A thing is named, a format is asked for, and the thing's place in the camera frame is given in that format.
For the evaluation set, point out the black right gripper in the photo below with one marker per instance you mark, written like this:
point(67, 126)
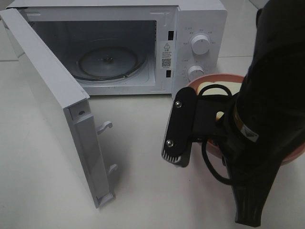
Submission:
point(232, 146)

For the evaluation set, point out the pink round plate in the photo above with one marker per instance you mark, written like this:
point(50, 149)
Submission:
point(234, 78)

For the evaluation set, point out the white bread sandwich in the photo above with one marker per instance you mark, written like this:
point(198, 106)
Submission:
point(228, 87)

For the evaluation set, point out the white microwave door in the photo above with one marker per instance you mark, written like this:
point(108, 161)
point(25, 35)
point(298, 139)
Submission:
point(63, 103)

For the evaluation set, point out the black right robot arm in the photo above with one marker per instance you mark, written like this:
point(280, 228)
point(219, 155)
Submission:
point(267, 121)

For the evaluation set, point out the lower white microwave knob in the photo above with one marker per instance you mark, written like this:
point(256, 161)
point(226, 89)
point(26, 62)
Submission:
point(194, 72)

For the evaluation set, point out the white microwave knob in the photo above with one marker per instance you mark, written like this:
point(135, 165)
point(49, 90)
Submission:
point(200, 44)
point(194, 72)

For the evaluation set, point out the upper white microwave knob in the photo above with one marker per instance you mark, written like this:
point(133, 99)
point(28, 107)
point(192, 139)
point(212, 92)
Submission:
point(200, 44)

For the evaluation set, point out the white warning label sticker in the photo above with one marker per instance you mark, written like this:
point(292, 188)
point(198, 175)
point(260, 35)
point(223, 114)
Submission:
point(167, 51)

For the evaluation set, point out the white microwave oven body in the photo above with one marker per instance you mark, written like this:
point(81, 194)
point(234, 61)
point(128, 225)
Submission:
point(71, 28)

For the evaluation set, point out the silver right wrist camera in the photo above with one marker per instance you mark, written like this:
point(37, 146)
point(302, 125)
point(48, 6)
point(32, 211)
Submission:
point(193, 119)

